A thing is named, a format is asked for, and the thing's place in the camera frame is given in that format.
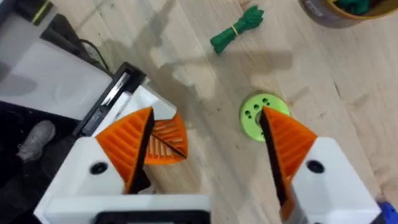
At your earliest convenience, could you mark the green disc with holes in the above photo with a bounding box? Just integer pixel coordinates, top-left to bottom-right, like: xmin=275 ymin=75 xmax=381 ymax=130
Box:
xmin=239 ymin=93 xmax=290 ymax=142

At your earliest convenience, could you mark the green vegetable toy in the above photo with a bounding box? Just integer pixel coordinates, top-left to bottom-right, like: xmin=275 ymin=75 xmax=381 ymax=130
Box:
xmin=210 ymin=5 xmax=265 ymax=54

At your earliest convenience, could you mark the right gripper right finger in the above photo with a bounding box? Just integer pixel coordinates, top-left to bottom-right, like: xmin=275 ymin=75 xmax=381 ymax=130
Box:
xmin=259 ymin=106 xmax=382 ymax=224

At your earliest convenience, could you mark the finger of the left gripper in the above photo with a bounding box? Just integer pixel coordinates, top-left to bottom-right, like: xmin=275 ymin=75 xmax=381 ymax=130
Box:
xmin=93 ymin=84 xmax=188 ymax=165

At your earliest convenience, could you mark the black cable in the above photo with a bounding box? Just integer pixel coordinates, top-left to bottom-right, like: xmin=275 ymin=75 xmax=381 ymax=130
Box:
xmin=78 ymin=38 xmax=110 ymax=72

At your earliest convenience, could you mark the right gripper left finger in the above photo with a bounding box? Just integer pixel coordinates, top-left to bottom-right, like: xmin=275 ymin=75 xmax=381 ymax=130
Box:
xmin=36 ymin=107 xmax=155 ymax=203

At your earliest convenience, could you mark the person's grey shoe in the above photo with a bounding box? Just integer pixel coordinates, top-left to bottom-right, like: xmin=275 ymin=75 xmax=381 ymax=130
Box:
xmin=16 ymin=119 xmax=57 ymax=163

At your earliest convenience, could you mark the blue electric screwdriver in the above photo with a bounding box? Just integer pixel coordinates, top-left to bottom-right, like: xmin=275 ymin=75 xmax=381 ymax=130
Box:
xmin=376 ymin=200 xmax=398 ymax=224

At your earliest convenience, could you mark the tub with toys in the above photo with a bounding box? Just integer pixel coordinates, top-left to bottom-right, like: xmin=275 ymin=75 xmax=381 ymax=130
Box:
xmin=299 ymin=0 xmax=398 ymax=29

